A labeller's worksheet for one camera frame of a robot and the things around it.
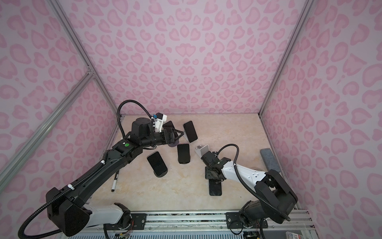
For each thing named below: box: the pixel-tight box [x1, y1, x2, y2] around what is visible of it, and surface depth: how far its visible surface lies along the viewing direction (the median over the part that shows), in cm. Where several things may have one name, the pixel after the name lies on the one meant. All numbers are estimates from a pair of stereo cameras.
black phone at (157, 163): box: [146, 151, 168, 176], surface depth 84 cm
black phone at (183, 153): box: [177, 143, 191, 164], surface depth 89 cm
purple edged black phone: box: [208, 178, 222, 196], surface depth 84 cm
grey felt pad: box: [259, 148, 281, 173], surface depth 94 cm
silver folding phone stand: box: [194, 144, 210, 158], surface depth 95 cm
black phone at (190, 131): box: [183, 120, 198, 143], surface depth 103 cm
